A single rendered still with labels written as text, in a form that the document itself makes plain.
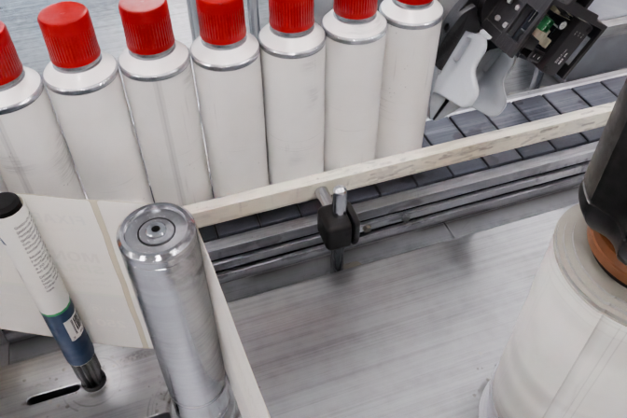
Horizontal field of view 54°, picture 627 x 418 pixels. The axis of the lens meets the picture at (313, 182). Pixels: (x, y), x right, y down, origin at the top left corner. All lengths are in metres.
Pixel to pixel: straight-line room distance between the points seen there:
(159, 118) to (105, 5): 0.55
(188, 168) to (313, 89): 0.12
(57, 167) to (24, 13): 0.56
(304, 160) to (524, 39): 0.20
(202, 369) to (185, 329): 0.05
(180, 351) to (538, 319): 0.19
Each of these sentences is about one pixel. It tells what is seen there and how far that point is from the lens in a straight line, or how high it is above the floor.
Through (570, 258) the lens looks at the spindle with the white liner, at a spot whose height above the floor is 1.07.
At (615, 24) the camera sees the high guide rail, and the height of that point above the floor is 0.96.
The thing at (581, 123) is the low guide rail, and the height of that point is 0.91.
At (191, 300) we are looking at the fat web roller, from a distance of 0.33.
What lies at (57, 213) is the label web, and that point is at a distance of 0.35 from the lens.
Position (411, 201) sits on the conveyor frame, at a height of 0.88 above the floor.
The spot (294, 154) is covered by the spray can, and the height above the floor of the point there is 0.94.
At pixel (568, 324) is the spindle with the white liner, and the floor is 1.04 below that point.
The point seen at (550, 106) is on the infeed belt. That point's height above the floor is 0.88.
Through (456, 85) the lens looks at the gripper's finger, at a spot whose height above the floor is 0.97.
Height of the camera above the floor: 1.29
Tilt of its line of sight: 45 degrees down
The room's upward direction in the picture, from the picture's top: straight up
